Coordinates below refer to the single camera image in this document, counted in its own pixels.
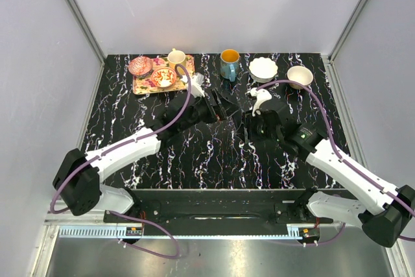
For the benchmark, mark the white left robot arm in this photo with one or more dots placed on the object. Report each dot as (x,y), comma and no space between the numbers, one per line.
(79,181)

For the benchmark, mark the white scalloped bowl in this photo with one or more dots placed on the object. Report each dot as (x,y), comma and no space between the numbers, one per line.
(263,70)

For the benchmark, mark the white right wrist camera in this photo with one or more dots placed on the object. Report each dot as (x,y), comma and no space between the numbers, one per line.
(261,96)

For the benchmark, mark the pink patterned bowl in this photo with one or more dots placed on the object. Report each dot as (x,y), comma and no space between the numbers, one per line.
(141,66)

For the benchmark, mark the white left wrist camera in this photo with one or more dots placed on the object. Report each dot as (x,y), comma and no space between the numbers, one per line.
(194,85)

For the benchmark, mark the orange patterned bowl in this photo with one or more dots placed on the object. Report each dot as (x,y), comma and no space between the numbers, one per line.
(163,77)

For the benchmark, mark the floral rectangular tray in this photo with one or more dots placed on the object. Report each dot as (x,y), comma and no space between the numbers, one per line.
(143,86)

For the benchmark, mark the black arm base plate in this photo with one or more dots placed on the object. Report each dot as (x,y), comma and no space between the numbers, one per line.
(271,205)

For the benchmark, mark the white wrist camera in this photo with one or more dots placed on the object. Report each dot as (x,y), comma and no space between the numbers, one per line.
(194,85)
(261,96)

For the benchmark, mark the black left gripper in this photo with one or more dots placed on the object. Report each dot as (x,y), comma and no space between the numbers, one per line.
(228,108)

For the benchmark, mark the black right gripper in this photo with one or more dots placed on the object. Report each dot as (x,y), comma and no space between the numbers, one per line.
(249,123)

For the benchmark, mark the aluminium front rail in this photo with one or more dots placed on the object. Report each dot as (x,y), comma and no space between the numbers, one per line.
(185,225)

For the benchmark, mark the cream round bowl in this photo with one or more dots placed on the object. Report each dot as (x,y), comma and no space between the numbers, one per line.
(299,76)

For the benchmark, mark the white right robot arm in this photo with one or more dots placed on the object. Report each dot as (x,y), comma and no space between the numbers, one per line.
(381,209)

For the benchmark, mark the blue mug orange inside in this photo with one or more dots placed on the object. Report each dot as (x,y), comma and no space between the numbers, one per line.
(229,64)

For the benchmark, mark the yellow mug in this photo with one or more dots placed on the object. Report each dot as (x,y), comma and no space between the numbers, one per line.
(176,57)

